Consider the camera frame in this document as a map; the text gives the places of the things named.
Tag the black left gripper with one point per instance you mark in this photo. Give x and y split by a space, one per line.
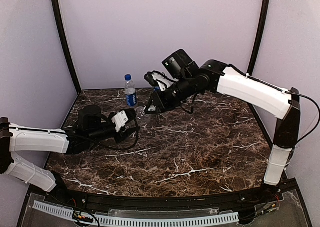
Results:
120 135

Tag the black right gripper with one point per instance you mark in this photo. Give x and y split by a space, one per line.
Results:
160 102

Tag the clear bottle white cap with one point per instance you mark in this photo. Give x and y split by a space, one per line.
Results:
139 115

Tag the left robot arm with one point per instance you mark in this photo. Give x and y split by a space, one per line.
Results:
90 129

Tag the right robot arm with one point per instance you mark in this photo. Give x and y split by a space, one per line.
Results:
188 80

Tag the tall bottle blue cap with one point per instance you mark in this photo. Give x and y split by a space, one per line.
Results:
130 91

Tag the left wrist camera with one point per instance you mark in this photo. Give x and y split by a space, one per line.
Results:
122 117

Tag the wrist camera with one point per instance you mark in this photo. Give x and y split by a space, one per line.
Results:
158 79
122 117

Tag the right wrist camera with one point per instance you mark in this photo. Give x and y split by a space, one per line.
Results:
158 79

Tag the black front table rail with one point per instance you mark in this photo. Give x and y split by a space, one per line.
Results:
238 200

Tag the white slotted cable duct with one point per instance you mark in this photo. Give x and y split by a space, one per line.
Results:
135 218

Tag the left black frame post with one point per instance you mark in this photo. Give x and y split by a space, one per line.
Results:
64 44

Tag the black frame post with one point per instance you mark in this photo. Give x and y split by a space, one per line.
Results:
64 44
259 35

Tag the right black frame post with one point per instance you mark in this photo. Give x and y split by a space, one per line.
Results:
259 35

